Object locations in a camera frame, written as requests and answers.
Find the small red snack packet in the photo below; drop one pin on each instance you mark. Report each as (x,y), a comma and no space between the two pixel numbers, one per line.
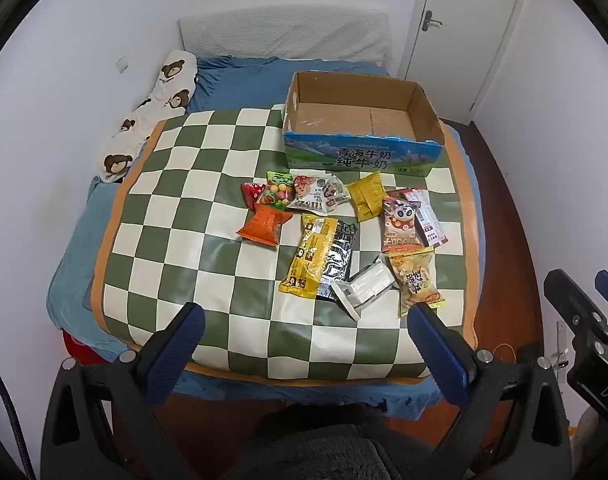
(250,192)

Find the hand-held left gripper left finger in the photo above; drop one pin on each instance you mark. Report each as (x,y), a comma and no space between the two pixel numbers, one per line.
(176,355)

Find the long yellow snack packet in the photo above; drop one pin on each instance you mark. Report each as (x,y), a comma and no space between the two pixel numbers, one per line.
(309,255)

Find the white cookie snack packet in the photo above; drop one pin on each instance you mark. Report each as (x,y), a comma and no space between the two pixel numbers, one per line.
(314,195)

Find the red cloth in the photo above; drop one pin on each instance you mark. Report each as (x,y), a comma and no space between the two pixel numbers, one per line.
(81,350)

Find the cardboard box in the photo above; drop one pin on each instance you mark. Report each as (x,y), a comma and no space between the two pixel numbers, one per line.
(344,115)

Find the panda print snack packet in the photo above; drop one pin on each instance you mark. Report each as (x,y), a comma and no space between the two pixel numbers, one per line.
(401,225)

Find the blue bed sheet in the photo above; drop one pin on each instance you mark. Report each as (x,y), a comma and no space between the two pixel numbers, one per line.
(244,85)

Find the small yellow snack packet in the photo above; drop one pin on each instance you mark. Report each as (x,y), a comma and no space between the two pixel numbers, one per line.
(366,197)

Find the white bear print pillow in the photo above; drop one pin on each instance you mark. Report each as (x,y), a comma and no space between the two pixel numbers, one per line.
(149,105)

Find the orange snack packet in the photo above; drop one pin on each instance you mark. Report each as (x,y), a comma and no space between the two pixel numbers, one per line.
(264,225)

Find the grey fluffy clothing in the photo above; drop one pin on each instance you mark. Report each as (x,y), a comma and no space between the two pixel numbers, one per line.
(334,450)

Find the grey quilted headboard cushion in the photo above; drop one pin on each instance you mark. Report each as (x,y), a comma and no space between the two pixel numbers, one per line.
(284,35)

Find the clear biscuit snack packet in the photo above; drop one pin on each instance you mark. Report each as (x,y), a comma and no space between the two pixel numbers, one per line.
(416,280)

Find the dark red snack packet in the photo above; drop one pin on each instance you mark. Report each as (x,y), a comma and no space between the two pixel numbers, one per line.
(396,194)

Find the white wall socket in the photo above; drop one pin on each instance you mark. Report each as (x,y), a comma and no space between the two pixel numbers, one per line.
(121,64)

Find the green candy packet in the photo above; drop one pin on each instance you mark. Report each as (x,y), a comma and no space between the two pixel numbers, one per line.
(276,192)

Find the white power strip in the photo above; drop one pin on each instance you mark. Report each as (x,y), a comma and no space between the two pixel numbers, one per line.
(562,345)

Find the white door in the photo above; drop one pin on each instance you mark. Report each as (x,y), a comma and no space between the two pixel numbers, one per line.
(458,60)

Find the black snack packet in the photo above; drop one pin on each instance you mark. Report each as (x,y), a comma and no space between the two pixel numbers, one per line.
(340,255)

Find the red white snack packet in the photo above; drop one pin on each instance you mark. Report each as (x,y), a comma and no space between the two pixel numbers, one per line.
(428,220)

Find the green white checkered mat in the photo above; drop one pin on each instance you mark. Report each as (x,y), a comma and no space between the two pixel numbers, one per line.
(184,210)

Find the white silver snack packet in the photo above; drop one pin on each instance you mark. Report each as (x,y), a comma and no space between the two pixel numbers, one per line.
(364,287)

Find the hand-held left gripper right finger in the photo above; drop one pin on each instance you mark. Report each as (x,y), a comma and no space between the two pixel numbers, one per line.
(438,355)

